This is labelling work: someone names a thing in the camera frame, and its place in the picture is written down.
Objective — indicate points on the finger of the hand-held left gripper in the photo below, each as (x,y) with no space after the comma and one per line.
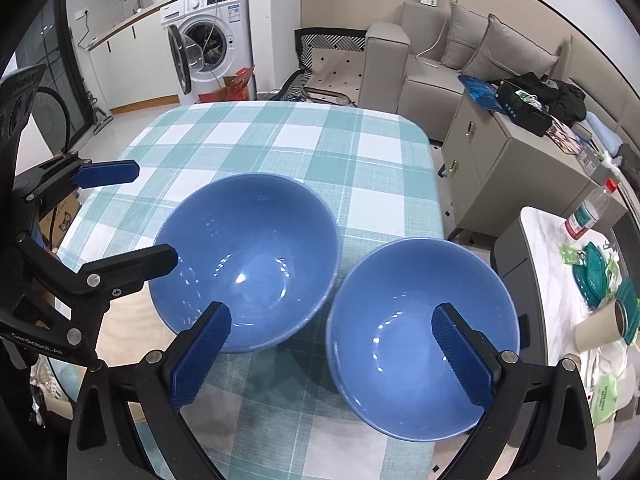
(105,172)
(140,260)

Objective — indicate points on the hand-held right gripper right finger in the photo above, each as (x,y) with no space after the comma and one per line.
(462,355)

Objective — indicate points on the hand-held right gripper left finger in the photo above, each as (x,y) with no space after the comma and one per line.
(200,355)

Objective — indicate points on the blue bowl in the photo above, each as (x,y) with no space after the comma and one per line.
(250,240)
(400,320)

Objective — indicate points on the floor mop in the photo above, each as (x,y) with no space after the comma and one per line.
(100,115)

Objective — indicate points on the brown cardboard box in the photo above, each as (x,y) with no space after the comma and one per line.
(62,220)

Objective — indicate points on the white kitchen base cabinets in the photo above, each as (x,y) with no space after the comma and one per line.
(135,60)

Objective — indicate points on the dark glass door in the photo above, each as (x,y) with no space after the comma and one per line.
(65,60)

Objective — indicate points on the cream tumbler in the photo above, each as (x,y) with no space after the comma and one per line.
(597,327)

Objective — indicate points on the green packet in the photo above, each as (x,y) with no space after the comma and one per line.
(605,400)

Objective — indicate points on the red box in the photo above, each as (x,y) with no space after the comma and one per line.
(232,87)

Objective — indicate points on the teal container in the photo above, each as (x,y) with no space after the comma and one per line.
(597,275)

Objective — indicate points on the metal faucet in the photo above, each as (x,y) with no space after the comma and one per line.
(134,1)

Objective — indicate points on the teal checked tablecloth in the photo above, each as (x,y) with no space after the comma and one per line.
(280,145)

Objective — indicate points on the white washing machine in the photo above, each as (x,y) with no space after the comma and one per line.
(220,25)

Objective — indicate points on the grey cabinet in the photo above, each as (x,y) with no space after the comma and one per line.
(495,170)

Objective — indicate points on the clear water bottle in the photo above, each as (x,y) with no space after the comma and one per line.
(587,212)

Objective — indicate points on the black patterned chair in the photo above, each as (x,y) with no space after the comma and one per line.
(330,60)

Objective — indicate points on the black box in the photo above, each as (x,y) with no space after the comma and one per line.
(525,110)

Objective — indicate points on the blue bag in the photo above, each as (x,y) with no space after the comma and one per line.
(480,92)

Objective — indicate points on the black jacket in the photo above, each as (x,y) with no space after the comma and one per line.
(565,97)

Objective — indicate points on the grey sofa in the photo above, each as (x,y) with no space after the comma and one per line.
(390,60)

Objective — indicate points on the grey cushion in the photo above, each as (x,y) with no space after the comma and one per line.
(510,50)
(465,35)

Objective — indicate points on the wall socket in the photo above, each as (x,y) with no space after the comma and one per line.
(82,14)

